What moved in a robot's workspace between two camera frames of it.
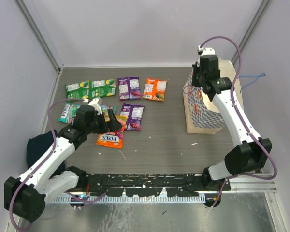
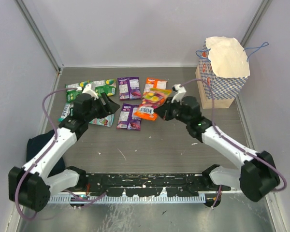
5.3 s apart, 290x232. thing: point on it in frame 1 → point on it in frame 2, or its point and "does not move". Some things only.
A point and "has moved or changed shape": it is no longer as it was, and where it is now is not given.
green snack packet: x=102 y=88 does not move
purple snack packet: x=129 y=88 does not move
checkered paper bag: x=203 y=115 has moved or changed shape
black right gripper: x=195 y=68 → x=164 y=110
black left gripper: x=112 y=125 → x=109 y=108
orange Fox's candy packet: x=113 y=138 → x=152 y=98
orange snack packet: x=154 y=89 does not move
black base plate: x=118 y=185 does not move
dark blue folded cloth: x=38 y=145 does not move
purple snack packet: x=134 y=113 does not move
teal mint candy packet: x=69 y=113 does not move
